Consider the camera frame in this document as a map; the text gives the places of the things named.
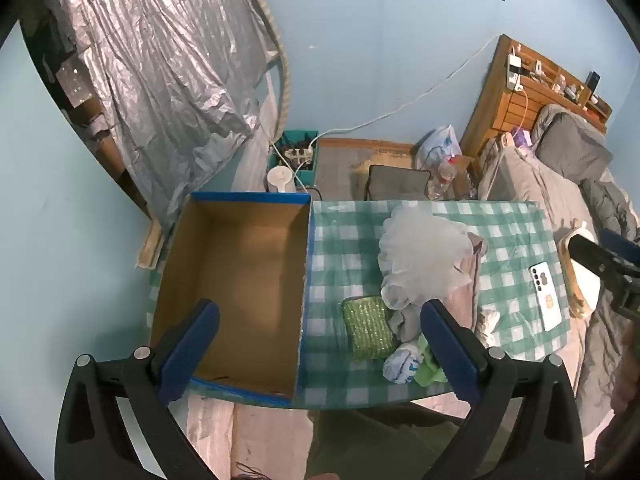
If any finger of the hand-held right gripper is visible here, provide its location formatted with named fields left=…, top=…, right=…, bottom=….
left=568, top=233, right=640, bottom=319
left=602, top=229, right=640, bottom=272

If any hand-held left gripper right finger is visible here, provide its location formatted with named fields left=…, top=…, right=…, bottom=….
left=420, top=299, right=586, bottom=480

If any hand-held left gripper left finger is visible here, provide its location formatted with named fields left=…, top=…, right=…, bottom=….
left=56, top=298, right=221, bottom=480

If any pinkish grey cloth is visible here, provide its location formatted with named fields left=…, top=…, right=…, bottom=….
left=439, top=232, right=489, bottom=343

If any white blue sock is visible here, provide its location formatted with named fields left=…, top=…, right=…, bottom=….
left=382, top=340, right=426, bottom=386

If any green sparkly scrub sponge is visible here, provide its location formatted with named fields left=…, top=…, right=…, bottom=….
left=341, top=296, right=397, bottom=360

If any blue cardboard box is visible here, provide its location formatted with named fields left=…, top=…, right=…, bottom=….
left=149, top=191, right=314, bottom=409

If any white mesh bath pouf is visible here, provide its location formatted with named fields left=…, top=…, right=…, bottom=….
left=378, top=205, right=482, bottom=312

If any person's right forearm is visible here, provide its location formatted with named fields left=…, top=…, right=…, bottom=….
left=594, top=325, right=640, bottom=480

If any round wooden rimmed tray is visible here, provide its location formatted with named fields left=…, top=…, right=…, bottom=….
left=557, top=220, right=602, bottom=319

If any light green cloth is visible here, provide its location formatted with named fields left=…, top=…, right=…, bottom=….
left=412, top=335, right=452, bottom=387

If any small grey cloth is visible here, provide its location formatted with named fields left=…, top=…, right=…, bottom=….
left=389, top=305, right=427, bottom=347

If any white smartphone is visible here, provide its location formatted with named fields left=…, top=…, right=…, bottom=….
left=529, top=261, right=569, bottom=332

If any grey duvet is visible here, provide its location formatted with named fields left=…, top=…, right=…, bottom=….
left=476, top=145, right=640, bottom=413

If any pink cloth under table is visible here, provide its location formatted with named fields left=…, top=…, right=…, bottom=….
left=184, top=391, right=315, bottom=480

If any person's dark green trouser leg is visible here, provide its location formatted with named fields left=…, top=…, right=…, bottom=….
left=309, top=404, right=473, bottom=480

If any grey pillow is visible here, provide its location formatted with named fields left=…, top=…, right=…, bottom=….
left=530, top=104, right=614, bottom=184

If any green white checkered tablecloth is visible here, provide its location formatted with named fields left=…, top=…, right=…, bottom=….
left=145, top=200, right=572, bottom=411

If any clear plastic bottle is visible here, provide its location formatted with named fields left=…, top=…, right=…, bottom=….
left=424, top=155, right=462, bottom=202

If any dark grey cushion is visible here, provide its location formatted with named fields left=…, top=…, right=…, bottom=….
left=366, top=163, right=433, bottom=202

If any wooden headboard shelf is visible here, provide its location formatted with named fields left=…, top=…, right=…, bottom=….
left=459, top=34, right=614, bottom=163

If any small white fan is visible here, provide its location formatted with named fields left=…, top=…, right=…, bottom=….
left=266, top=165, right=301, bottom=195

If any white blue plastic bag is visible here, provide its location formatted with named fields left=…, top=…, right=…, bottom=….
left=416, top=124, right=463, bottom=172

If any white power strip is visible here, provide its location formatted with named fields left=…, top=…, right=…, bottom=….
left=507, top=52, right=524, bottom=92

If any grey floor mat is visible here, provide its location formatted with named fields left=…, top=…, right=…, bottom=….
left=314, top=138, right=420, bottom=202

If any teal crate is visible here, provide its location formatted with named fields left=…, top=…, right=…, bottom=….
left=268, top=130, right=320, bottom=194

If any silver foil cover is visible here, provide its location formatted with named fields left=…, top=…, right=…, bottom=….
left=44, top=0, right=282, bottom=222

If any orange cable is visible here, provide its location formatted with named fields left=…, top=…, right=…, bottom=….
left=518, top=89, right=532, bottom=133

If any white wall cable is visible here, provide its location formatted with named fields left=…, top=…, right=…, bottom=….
left=272, top=34, right=503, bottom=188

